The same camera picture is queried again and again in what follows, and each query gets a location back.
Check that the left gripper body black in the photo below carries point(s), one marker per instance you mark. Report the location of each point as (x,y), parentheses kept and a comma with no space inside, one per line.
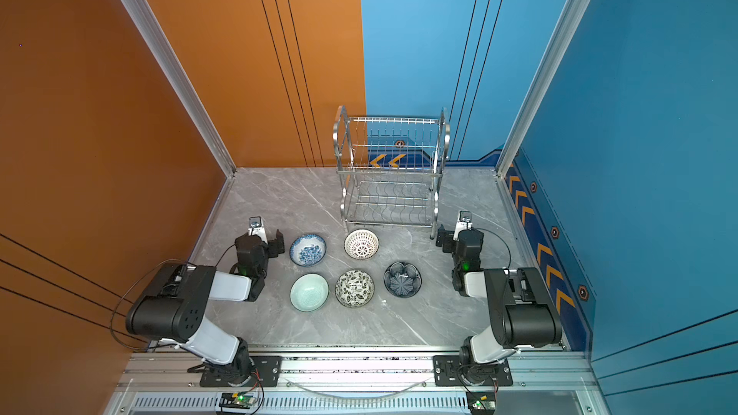
(274,248)

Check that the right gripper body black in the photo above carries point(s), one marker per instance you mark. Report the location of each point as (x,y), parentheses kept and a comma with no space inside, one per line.
(450,243)

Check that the blue floral white bowl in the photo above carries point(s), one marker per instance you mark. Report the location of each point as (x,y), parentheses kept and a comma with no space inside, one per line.
(308,250)

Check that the pale green ribbed bowl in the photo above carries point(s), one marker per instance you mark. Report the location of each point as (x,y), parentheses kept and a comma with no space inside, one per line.
(309,293)

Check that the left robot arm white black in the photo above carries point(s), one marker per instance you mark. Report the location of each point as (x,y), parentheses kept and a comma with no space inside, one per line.
(172,310)

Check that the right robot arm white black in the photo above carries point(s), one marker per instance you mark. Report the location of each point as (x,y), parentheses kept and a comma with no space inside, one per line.
(520,310)

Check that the stainless steel dish rack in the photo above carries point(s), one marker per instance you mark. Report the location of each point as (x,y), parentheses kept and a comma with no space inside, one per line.
(390,168)

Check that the dark blue petal bowl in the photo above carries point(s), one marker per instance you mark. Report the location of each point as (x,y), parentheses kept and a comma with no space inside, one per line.
(402,279)

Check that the white brown lattice bowl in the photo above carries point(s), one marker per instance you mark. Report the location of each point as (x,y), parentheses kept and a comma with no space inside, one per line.
(361,244)

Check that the left green circuit board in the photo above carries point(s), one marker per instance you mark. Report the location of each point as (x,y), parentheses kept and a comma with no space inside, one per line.
(238,403)

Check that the green circuit board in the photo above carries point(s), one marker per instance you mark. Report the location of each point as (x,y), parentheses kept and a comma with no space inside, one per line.
(238,403)
(481,403)

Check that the right green circuit board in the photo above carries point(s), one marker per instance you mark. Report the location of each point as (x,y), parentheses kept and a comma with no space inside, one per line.
(481,403)

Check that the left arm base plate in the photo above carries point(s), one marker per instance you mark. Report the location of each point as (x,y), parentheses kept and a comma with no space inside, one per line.
(265,370)

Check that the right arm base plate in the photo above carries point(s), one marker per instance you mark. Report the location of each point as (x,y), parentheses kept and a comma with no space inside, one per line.
(449,371)

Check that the aluminium front rail frame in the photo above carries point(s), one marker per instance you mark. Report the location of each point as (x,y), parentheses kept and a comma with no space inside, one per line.
(361,380)

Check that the right aluminium corner post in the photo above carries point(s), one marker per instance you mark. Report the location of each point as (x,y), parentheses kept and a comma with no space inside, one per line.
(565,29)

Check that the aluminium corner post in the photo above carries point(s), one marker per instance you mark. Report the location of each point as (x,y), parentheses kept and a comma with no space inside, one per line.
(565,29)
(158,44)

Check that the left aluminium corner post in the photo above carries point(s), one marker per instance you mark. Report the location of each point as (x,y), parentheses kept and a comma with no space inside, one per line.
(158,44)

